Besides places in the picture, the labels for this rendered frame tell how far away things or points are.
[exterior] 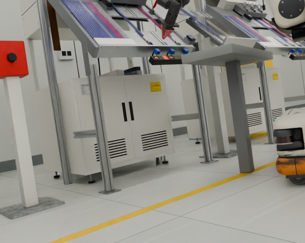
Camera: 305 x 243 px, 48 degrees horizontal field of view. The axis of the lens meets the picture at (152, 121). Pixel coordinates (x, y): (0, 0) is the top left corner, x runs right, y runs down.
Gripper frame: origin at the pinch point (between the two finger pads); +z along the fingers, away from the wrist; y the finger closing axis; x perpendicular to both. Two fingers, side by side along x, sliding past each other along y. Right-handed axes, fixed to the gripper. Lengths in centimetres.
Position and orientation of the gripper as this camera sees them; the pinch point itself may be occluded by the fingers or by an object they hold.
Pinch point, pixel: (163, 37)
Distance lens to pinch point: 191.4
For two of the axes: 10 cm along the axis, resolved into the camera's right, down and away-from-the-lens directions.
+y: -7.8, 1.4, -6.1
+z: -3.2, 7.5, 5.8
